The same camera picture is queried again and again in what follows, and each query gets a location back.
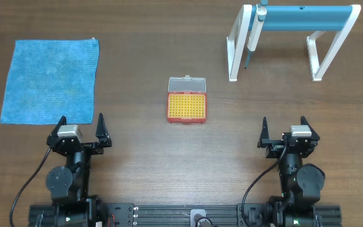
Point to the mounting rail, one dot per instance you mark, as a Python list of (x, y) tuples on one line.
[(169, 216)]

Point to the white and blue stand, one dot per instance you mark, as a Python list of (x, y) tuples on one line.
[(301, 19)]

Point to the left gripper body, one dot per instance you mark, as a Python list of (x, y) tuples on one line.
[(71, 146)]

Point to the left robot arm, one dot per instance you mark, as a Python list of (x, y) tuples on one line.
[(62, 183)]

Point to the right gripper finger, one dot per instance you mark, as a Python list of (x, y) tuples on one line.
[(264, 134), (313, 134)]

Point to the blue cloth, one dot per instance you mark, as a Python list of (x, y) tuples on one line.
[(49, 82)]

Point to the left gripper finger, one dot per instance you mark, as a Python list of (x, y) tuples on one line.
[(102, 134), (55, 132)]

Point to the white pipette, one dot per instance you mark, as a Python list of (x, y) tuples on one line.
[(255, 34)]

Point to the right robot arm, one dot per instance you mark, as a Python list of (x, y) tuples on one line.
[(307, 184)]

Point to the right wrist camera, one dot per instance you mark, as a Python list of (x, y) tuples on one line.
[(300, 130)]

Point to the red and yellow tip box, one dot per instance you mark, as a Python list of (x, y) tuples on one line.
[(186, 107)]

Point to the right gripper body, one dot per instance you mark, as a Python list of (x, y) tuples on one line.
[(295, 145)]

